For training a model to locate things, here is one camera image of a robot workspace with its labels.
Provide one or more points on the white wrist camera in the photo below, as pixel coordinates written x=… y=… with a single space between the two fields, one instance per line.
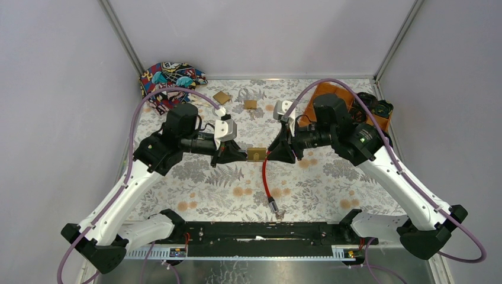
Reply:
x=288 y=123
x=225 y=126

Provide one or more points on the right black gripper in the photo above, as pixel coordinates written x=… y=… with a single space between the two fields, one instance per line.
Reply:
x=281 y=149

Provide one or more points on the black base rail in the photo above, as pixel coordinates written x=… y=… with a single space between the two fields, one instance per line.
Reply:
x=264 y=239

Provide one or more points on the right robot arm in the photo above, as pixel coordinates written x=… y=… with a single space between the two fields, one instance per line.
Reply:
x=428 y=221

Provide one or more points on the colourful patterned cloth bag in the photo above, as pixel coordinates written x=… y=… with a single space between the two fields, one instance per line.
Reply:
x=166 y=75

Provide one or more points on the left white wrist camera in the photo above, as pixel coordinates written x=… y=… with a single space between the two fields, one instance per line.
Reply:
x=225 y=126

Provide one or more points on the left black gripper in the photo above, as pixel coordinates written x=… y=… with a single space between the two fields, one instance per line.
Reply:
x=216 y=152

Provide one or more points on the floral table mat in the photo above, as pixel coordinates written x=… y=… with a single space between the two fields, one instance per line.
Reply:
x=320 y=187

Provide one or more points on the orange compartment tray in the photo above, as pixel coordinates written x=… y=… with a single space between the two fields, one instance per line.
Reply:
x=380 y=109

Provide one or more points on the open brass padlock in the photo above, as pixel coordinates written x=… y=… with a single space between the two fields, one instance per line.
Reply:
x=221 y=98

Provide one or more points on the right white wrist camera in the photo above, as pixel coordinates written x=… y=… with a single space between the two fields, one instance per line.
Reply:
x=288 y=123

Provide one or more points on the small brass padlock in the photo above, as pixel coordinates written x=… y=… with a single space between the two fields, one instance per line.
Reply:
x=248 y=104

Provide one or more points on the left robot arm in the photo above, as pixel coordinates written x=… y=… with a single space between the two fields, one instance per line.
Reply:
x=102 y=238

